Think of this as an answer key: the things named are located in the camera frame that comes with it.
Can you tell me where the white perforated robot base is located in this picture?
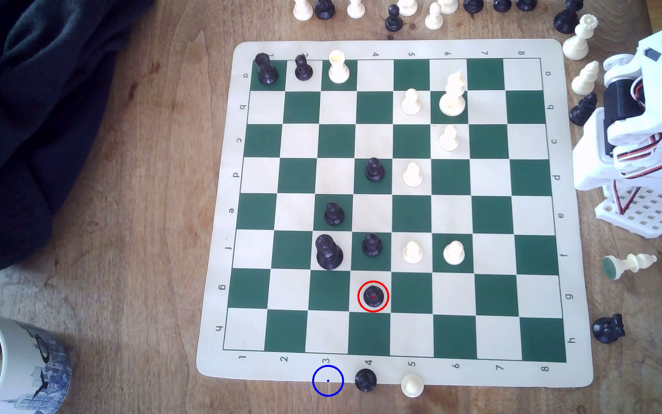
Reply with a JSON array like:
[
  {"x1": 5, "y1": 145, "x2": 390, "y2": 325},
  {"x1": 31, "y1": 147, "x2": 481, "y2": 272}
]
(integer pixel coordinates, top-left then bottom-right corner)
[{"x1": 595, "y1": 184, "x2": 662, "y2": 239}]

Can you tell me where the large black chess piece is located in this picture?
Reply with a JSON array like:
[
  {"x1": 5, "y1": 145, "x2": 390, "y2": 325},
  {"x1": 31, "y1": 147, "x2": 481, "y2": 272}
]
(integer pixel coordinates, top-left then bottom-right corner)
[{"x1": 315, "y1": 234, "x2": 344, "y2": 270}]

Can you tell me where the tall black chess piece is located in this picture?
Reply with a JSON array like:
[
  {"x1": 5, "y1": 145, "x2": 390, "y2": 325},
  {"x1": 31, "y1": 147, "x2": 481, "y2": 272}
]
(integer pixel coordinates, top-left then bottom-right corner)
[{"x1": 254, "y1": 52, "x2": 279, "y2": 86}]

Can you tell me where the green white chess mat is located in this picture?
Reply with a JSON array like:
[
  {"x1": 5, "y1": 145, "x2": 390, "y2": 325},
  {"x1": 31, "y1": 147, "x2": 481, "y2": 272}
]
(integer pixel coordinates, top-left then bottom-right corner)
[{"x1": 196, "y1": 39, "x2": 594, "y2": 388}]

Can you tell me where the tall white chess piece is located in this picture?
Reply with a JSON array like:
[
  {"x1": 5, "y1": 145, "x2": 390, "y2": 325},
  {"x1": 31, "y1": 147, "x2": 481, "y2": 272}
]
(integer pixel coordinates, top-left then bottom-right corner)
[{"x1": 439, "y1": 71, "x2": 467, "y2": 117}]

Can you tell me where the white piece with green felt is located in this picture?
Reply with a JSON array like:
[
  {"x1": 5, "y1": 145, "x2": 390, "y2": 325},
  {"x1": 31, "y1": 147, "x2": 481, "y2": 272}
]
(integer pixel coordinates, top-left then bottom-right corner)
[{"x1": 603, "y1": 253, "x2": 657, "y2": 281}]

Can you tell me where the white rook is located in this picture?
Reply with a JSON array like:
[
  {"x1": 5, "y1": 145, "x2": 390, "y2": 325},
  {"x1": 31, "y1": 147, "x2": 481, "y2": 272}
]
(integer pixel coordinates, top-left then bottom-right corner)
[{"x1": 329, "y1": 50, "x2": 350, "y2": 84}]

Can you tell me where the black bishop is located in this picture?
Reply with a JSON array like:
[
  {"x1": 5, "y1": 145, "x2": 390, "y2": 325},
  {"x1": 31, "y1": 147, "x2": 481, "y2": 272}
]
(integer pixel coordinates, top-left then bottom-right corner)
[{"x1": 569, "y1": 92, "x2": 598, "y2": 127}]

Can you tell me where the white bishop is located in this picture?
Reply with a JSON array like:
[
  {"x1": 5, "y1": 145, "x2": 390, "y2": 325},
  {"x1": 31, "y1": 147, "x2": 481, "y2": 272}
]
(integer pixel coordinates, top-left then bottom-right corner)
[{"x1": 571, "y1": 60, "x2": 601, "y2": 96}]

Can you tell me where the white queen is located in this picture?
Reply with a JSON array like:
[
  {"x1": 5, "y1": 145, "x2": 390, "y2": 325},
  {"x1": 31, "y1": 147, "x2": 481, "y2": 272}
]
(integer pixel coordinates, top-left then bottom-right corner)
[{"x1": 562, "y1": 14, "x2": 599, "y2": 61}]

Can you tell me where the black knight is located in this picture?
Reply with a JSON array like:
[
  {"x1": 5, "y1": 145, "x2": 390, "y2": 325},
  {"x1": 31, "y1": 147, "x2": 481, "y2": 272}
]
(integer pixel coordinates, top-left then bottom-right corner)
[{"x1": 592, "y1": 314, "x2": 626, "y2": 344}]

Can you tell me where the dark blue cloth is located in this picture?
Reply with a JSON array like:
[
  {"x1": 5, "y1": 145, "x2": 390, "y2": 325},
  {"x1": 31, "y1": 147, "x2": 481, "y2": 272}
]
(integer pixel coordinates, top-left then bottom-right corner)
[{"x1": 0, "y1": 0, "x2": 156, "y2": 276}]

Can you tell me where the white mug with blue print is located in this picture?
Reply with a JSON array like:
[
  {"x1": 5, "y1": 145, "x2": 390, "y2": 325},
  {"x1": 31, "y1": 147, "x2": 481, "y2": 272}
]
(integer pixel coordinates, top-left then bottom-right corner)
[{"x1": 0, "y1": 309, "x2": 72, "y2": 414}]

